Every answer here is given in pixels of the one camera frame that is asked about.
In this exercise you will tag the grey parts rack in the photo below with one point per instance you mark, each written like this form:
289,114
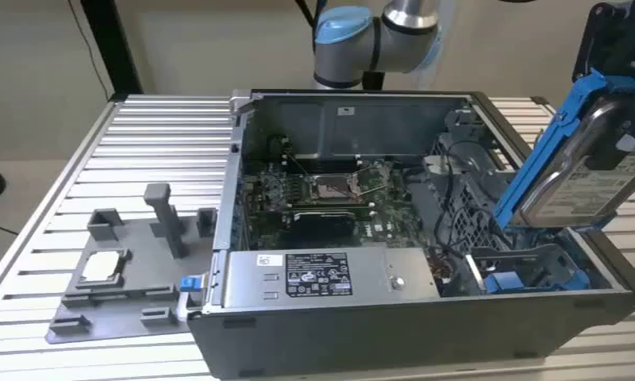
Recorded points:
138,285

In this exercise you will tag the black metal post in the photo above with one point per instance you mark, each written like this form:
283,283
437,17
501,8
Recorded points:
114,43

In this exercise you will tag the grey metal drive cage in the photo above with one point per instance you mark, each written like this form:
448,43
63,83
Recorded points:
456,186

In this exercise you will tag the CPU socket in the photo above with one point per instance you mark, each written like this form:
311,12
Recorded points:
331,188

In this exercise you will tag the black RAM slot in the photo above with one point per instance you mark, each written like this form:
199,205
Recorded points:
329,209
329,203

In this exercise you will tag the silver power supply unit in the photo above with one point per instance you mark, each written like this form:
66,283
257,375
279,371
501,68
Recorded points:
254,285

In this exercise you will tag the blue case latch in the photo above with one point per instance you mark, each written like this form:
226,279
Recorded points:
191,283

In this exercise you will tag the green motherboard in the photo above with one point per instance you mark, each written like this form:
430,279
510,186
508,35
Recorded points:
386,216

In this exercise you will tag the blue disk carrier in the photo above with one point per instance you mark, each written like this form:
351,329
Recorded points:
504,282

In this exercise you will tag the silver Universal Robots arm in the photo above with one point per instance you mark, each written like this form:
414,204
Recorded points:
350,51

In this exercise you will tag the thin metal locking lever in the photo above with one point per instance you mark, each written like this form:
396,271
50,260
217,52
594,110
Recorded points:
297,160

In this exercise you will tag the black PC case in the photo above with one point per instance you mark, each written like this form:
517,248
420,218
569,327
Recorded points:
376,337

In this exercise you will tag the silver CPU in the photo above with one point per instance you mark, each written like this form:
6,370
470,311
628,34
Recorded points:
103,266

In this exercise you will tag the hard disk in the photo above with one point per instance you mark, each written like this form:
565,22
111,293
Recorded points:
577,186

